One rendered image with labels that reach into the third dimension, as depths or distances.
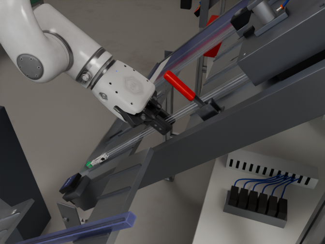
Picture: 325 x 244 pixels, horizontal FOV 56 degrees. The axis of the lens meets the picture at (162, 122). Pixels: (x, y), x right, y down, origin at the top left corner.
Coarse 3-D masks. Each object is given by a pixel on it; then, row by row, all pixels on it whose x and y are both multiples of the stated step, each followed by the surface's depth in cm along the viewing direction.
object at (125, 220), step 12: (120, 216) 34; (132, 216) 33; (72, 228) 40; (84, 228) 37; (96, 228) 35; (108, 228) 34; (120, 228) 34; (36, 240) 44; (48, 240) 42; (60, 240) 40; (72, 240) 39
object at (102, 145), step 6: (156, 66) 122; (150, 72) 117; (120, 120) 96; (114, 126) 94; (108, 132) 91; (114, 132) 93; (102, 138) 89; (108, 138) 90; (102, 144) 88; (96, 150) 85; (102, 150) 87; (90, 156) 83; (96, 156) 85; (84, 168) 80; (84, 174) 80
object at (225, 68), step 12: (228, 48) 73; (216, 60) 73; (228, 60) 66; (216, 72) 65; (228, 72) 61; (240, 72) 56; (204, 84) 66; (216, 84) 61; (240, 84) 52; (252, 84) 49; (264, 84) 46; (228, 96) 52; (240, 96) 48; (192, 120) 56
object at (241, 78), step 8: (232, 80) 51; (240, 80) 50; (216, 88) 54; (224, 88) 52; (232, 88) 52; (208, 96) 54; (216, 96) 54; (192, 104) 57; (176, 112) 60; (184, 112) 58; (168, 120) 61; (152, 128) 64; (136, 136) 68; (144, 136) 66; (120, 144) 72; (128, 144) 70; (112, 152) 73
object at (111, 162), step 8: (160, 88) 94; (168, 88) 88; (160, 96) 86; (120, 128) 92; (128, 128) 85; (136, 128) 79; (144, 128) 74; (112, 136) 90; (120, 136) 85; (128, 136) 79; (112, 144) 85; (136, 144) 70; (104, 152) 85; (120, 152) 73; (128, 152) 69; (104, 160) 79; (112, 160) 74; (96, 168) 78; (104, 168) 73; (88, 176) 79; (96, 176) 73
